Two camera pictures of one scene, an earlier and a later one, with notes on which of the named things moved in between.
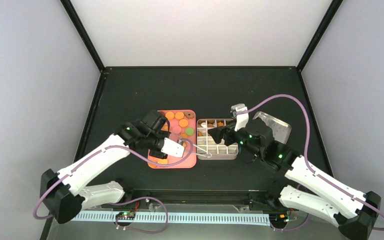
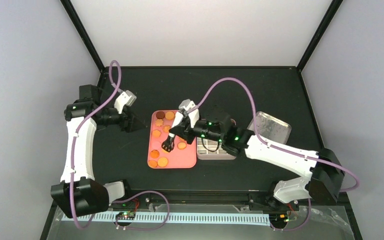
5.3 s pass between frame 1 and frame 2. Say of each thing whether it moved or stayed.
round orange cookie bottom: stayed
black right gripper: moved
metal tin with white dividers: stayed
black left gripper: moved
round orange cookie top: stayed
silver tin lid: stayed
